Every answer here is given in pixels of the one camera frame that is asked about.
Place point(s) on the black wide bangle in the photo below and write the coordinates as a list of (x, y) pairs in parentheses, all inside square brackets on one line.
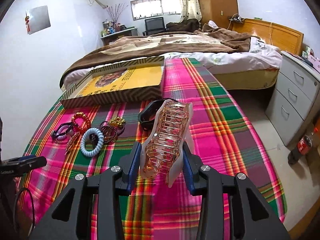
[(146, 117)]

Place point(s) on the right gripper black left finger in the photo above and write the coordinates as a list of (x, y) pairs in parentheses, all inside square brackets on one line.
[(69, 217)]

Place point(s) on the translucent amber hair claw clip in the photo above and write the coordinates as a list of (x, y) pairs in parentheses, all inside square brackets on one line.
[(162, 152)]

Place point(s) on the pink green plaid tablecloth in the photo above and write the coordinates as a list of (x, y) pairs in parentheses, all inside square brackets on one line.
[(89, 140)]

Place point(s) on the yellow printed cardboard box tray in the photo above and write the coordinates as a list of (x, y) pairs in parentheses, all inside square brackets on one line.
[(128, 81)]

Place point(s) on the wooden wardrobe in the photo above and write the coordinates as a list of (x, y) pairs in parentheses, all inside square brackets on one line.
[(219, 11)]

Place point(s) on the grey wall panel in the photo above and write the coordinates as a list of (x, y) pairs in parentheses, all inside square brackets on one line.
[(37, 19)]

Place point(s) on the wooden headboard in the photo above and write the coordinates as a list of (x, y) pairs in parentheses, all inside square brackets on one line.
[(285, 38)]

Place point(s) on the window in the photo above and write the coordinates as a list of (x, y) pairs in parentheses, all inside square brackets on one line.
[(142, 9)]

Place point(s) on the bed with white floral sheet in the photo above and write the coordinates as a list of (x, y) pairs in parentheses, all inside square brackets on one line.
[(260, 56)]

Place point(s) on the black office chair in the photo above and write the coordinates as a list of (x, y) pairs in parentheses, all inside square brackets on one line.
[(154, 26)]

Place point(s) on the desk with clutter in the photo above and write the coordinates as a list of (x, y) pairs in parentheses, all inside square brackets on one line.
[(109, 38)]

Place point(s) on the cola bottle on floor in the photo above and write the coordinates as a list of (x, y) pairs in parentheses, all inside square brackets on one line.
[(306, 143)]

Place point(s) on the grey drawer nightstand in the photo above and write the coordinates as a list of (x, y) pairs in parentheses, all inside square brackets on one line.
[(295, 100)]

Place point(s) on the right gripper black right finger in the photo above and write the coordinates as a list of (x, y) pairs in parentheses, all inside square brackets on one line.
[(250, 215)]

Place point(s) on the brown plush blanket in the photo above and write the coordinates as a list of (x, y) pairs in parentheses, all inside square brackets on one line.
[(206, 40)]

